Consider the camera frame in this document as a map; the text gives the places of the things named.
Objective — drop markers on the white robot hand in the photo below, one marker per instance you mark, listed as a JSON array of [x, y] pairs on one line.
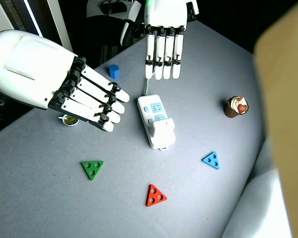
[[165, 15], [27, 67]]

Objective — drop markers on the white power strip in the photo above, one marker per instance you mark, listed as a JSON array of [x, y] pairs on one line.
[[145, 102]]

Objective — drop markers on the white plug adapter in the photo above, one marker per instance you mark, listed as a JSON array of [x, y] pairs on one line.
[[164, 134]]

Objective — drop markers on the small white spoon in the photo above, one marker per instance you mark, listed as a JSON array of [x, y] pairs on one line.
[[62, 117]]

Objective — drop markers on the small white soup bowl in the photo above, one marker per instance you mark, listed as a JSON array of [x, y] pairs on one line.
[[72, 123]]

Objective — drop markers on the blue hexagonal block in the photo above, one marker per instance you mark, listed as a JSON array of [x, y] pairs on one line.
[[114, 72]]

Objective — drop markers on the toy chocolate cupcake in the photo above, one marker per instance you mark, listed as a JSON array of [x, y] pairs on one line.
[[234, 107]]

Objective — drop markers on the grey tablecloth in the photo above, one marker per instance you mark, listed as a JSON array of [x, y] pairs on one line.
[[188, 129]]

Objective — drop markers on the green triangle with holes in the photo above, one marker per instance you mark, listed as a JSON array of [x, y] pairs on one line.
[[92, 170]]

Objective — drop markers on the blurry tan board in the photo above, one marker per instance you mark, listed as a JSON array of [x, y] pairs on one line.
[[285, 99]]

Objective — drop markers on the blue triangle with holes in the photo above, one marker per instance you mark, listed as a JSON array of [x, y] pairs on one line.
[[213, 161]]

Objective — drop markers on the red triangle with holes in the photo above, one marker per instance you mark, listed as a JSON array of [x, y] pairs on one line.
[[156, 196]]

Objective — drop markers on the white backdrop panel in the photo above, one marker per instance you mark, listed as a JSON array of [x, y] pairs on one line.
[[263, 203]]

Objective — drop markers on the white and brown door frame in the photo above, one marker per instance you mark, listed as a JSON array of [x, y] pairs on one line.
[[58, 22]]

